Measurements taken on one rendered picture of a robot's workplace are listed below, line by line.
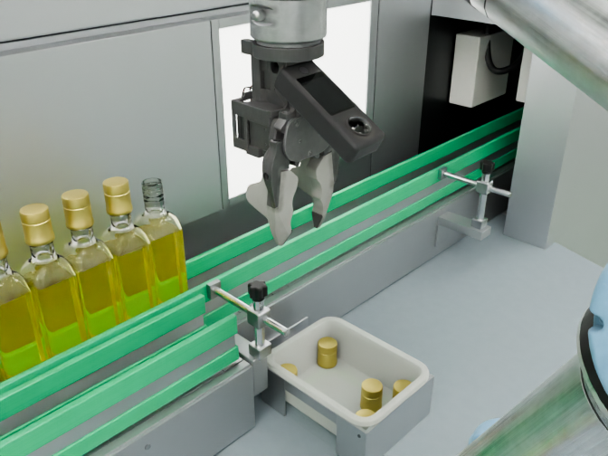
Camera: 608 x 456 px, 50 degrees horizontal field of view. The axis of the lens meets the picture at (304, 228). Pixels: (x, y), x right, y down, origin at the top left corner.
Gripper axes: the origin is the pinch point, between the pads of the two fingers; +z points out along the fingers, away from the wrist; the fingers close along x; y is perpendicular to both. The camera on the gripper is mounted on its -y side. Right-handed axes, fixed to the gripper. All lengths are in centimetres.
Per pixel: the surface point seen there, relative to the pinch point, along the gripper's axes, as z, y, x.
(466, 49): 3, 41, -102
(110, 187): 1.8, 28.8, 6.9
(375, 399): 38.0, 1.8, -18.1
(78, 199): 1.7, 28.4, 11.8
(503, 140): 22, 26, -98
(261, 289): 17.1, 13.8, -5.7
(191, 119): 1.2, 42.0, -16.5
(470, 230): 32, 16, -68
